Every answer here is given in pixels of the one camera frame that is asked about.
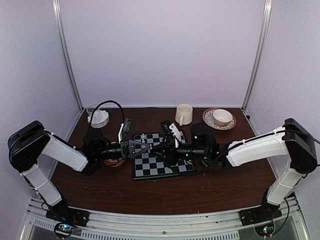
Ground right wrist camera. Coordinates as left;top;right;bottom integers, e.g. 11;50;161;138
160;120;183;148

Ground right aluminium frame post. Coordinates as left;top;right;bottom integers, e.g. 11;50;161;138
241;0;273;112

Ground left aluminium frame post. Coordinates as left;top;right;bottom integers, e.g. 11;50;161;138
52;0;84;112

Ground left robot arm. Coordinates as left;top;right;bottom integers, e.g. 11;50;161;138
7;118;151;222

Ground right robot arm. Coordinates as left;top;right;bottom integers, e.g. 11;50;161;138
151;118;319;221

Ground clear glass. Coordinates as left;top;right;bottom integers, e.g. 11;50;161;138
86;104;100;117

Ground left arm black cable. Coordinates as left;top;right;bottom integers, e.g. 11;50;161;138
84;100;125;141

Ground pink bowl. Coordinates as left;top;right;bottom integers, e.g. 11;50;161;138
103;141;126;168

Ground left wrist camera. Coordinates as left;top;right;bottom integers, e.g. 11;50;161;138
118;118;133;143

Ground black white chess board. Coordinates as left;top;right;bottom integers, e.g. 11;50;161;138
131;131;198;182

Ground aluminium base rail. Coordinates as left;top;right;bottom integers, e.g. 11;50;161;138
19;196;311;240

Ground aluminium frame post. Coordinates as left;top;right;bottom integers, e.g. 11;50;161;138
241;0;273;112
52;0;84;112

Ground cream ribbed mug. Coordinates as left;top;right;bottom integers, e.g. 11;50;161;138
175;104;193;126

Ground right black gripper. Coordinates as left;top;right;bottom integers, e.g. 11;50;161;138
150;139;209;167

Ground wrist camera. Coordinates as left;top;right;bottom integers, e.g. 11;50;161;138
118;118;133;143
160;120;183;148

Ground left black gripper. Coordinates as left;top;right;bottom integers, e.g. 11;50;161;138
94;140;151;161

